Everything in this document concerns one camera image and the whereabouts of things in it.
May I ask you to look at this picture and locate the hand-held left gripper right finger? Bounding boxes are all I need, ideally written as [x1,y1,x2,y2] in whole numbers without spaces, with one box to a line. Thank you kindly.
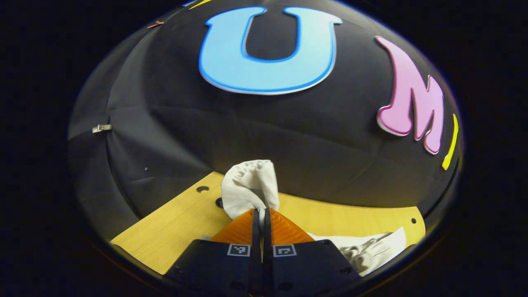
[263,207,362,296]

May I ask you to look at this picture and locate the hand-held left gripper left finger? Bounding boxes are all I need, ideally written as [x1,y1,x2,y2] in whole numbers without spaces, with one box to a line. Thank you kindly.
[164,208,263,295]

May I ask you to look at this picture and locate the white jeans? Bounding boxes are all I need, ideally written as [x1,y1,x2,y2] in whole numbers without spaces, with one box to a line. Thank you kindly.
[201,159,407,277]

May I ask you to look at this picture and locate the black backdrop cloth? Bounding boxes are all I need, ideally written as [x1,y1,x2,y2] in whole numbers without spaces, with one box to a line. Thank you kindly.
[67,0,463,242]

